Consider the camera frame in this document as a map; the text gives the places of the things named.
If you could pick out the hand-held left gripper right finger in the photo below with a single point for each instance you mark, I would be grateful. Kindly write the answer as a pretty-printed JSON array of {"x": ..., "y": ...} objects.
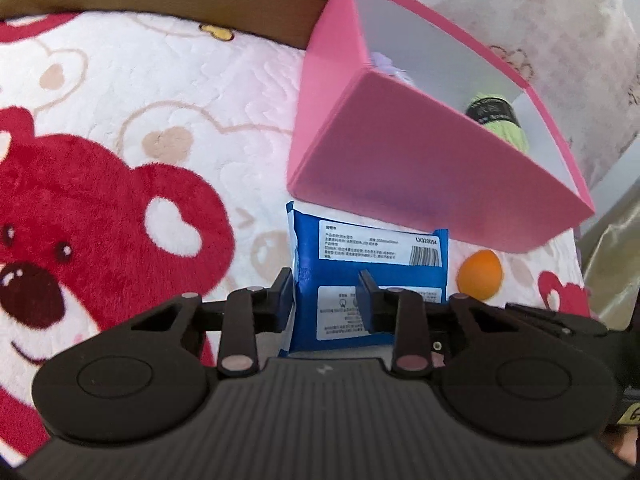
[{"x": 366, "y": 295}]

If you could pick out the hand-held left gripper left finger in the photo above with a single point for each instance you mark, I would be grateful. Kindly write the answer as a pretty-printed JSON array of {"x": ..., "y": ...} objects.
[{"x": 285, "y": 290}]

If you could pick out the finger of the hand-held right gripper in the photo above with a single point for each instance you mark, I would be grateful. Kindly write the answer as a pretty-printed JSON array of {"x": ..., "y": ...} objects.
[{"x": 555, "y": 317}]

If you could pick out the blue wet wipes packet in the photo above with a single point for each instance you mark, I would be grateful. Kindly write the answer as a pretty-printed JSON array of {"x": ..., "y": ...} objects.
[{"x": 350, "y": 240}]

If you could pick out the pink fabric storage box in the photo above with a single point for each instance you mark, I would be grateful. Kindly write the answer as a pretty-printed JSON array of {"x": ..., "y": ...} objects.
[{"x": 400, "y": 160}]

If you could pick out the green yarn ball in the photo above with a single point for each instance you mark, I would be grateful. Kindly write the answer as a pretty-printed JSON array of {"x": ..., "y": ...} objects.
[{"x": 505, "y": 130}]

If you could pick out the lavender item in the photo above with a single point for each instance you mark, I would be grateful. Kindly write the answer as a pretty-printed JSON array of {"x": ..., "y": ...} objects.
[{"x": 392, "y": 67}]

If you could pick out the olive shiny cloth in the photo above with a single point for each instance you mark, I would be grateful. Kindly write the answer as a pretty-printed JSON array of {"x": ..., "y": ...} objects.
[{"x": 615, "y": 260}]

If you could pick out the orange fruit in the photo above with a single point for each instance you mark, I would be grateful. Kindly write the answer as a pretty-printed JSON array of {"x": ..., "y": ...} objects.
[{"x": 480, "y": 272}]

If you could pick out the bear printed blanket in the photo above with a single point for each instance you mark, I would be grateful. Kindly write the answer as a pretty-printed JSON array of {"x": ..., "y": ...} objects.
[{"x": 125, "y": 110}]

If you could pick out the pink patterned pillow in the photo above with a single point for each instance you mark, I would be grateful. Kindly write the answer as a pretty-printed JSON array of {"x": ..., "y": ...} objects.
[{"x": 550, "y": 20}]

